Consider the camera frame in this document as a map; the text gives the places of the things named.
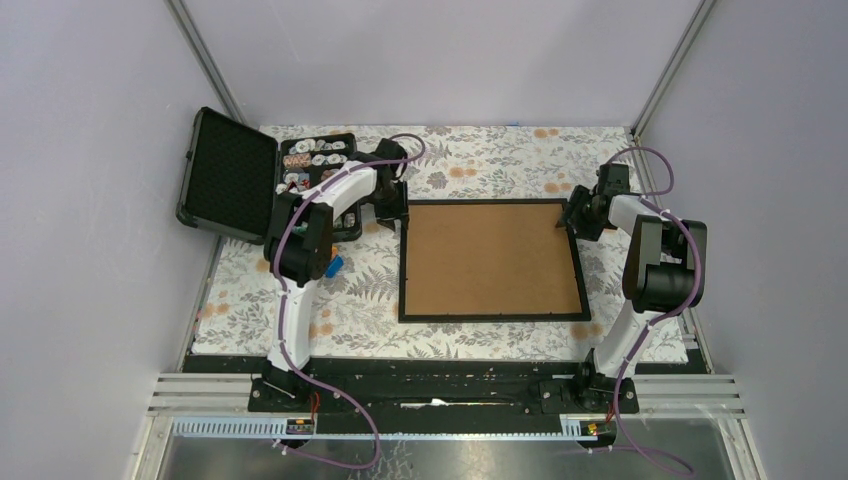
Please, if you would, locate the black poker chip case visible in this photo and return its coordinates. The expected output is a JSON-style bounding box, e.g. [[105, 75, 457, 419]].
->
[[176, 107, 356, 245]]

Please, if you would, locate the orange blue toy block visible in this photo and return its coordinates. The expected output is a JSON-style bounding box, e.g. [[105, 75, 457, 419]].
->
[[325, 246, 344, 279]]

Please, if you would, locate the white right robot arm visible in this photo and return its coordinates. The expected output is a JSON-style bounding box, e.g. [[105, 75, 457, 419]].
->
[[557, 164, 708, 412]]

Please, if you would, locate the left aluminium corner post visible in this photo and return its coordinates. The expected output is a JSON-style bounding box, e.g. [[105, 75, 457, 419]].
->
[[164, 0, 248, 124]]

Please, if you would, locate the aluminium corner post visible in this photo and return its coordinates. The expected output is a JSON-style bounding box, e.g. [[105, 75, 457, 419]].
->
[[630, 0, 719, 140], [164, 0, 248, 124]]

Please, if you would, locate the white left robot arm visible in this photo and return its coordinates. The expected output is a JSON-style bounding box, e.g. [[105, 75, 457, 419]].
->
[[261, 133, 426, 411]]

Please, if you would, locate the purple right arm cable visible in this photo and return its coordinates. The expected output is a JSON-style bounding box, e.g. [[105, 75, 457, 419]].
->
[[589, 146, 704, 478]]

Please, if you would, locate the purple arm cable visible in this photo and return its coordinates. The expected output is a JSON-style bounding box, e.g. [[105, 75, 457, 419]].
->
[[271, 133, 427, 473], [589, 146, 704, 478]]

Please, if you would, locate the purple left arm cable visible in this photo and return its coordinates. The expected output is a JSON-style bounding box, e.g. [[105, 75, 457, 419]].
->
[[271, 133, 427, 473]]

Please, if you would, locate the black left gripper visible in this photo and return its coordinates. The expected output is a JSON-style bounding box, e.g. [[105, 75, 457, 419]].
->
[[371, 178, 408, 230]]

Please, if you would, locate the right aluminium corner post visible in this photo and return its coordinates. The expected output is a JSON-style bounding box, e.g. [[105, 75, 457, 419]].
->
[[630, 0, 719, 140]]

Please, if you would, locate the black picture frame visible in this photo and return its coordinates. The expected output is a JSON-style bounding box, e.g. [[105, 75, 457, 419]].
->
[[397, 197, 593, 325]]

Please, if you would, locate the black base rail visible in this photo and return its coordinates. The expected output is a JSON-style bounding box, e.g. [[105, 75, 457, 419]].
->
[[248, 358, 640, 435]]

